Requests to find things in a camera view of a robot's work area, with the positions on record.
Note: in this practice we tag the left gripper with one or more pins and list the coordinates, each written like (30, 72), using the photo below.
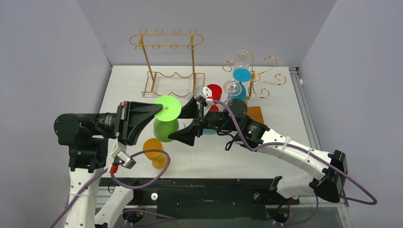
(138, 115)

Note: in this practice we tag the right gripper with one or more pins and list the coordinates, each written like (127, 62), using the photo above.
(201, 120)

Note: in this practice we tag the green plastic goblet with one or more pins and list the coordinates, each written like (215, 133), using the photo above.
(166, 121)

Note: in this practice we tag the small clear front wine glass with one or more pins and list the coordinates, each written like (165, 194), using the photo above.
(232, 88)

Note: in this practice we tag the blue plastic goblet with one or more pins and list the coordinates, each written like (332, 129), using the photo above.
(209, 132)
(241, 75)

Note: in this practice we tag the clear patterned wine glass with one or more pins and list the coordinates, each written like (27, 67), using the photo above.
(243, 59)

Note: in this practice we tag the gold hook rack wooden base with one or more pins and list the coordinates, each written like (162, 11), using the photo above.
(257, 78)

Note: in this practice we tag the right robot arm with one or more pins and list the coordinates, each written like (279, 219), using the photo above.
(326, 172)

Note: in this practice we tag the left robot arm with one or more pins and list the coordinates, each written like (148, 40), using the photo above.
(87, 137)

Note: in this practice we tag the red plastic goblet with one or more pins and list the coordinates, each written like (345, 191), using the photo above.
(216, 95)

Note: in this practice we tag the orange plastic goblet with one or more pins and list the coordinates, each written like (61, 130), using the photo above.
(158, 159)

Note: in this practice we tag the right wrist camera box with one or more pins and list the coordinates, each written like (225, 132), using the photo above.
(203, 95)

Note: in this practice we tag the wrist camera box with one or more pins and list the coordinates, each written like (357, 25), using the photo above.
(120, 156)
(203, 95)

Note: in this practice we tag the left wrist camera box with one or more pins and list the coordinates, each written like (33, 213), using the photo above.
(120, 156)

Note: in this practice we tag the tall gold wire glass rack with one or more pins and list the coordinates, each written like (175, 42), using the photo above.
(173, 40)

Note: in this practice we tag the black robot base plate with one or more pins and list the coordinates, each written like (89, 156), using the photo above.
(212, 198)

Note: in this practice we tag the aluminium table frame rail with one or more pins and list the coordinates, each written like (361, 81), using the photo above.
(306, 115)

